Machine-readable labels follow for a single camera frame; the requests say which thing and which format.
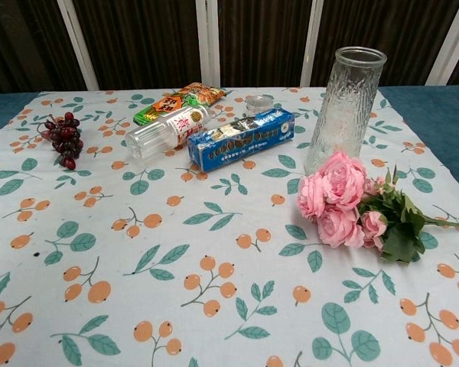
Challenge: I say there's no clear plastic bottle red label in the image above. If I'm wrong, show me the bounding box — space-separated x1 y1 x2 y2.
124 105 213 161

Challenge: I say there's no slanted white frame post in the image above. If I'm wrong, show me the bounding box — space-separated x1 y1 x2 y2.
57 0 99 92
424 0 459 86

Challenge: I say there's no white fruit print tablecloth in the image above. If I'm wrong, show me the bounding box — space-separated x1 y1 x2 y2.
0 86 459 367

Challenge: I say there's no double white frame post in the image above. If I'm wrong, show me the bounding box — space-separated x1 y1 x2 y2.
195 0 221 90

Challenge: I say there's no green orange snack packet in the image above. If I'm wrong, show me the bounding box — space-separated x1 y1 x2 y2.
132 82 227 127

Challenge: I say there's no tall textured glass vase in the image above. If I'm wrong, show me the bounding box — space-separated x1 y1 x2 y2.
304 46 389 175

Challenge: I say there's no dark purple grape bunch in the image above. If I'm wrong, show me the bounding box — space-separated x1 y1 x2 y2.
36 112 84 171

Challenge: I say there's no dark brown pleated curtain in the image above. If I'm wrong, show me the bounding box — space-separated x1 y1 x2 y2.
0 0 459 95

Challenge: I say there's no pink artificial rose bouquet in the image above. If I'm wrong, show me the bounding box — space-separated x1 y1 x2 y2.
296 151 459 265

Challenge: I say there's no blue cookie box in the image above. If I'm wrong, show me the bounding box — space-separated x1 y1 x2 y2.
186 107 295 173

